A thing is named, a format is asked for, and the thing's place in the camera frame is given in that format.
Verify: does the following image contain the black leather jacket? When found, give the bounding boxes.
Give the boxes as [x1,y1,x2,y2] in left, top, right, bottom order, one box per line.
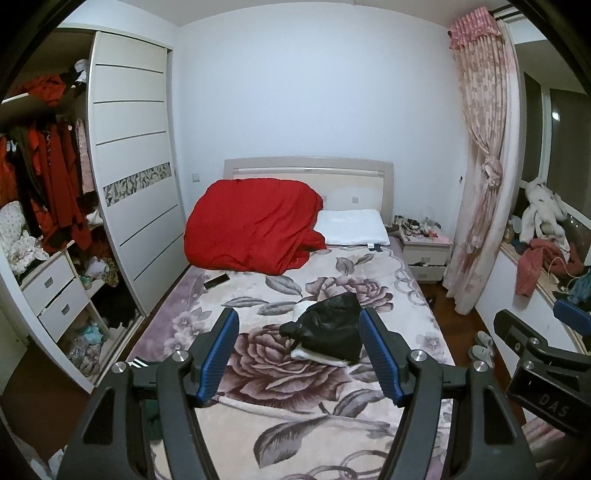
[280,293,363,367]

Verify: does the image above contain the hanging red clothes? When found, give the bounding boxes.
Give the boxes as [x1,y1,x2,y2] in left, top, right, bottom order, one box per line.
[1,71,94,253]

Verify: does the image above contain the white slippers pair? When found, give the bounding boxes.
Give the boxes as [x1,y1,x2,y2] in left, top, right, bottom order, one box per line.
[468,330,495,369]

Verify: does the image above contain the pink garment on sill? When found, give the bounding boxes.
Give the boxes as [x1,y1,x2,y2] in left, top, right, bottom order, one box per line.
[515,239,584,297]

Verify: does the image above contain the floral plush bed blanket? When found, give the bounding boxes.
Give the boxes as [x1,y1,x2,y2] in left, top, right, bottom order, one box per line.
[131,247,452,479]

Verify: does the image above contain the white drawer unit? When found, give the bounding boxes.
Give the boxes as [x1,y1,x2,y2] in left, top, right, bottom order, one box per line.
[21,253,89,342]

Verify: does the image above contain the white plush toy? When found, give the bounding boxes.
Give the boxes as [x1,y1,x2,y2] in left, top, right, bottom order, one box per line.
[520,178,570,251]

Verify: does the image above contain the white bedside nightstand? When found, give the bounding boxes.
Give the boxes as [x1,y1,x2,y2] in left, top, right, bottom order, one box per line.
[394,216,453,283]

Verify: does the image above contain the black phone on bed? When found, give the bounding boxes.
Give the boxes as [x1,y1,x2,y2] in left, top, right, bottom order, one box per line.
[204,273,230,290]

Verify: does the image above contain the white pillow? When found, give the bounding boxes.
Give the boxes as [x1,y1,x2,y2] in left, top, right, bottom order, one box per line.
[314,209,390,246]

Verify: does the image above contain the red quilt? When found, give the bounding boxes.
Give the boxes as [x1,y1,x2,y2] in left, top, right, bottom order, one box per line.
[184,178,325,276]

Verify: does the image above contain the beige bed headboard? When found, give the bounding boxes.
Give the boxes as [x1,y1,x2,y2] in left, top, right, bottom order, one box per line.
[224,156,394,225]

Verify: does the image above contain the white sliding wardrobe door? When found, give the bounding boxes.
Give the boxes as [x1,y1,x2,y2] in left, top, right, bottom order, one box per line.
[88,31,187,315]

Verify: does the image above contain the pink floral curtain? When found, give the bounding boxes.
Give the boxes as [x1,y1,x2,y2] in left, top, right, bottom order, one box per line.
[443,7,526,315]

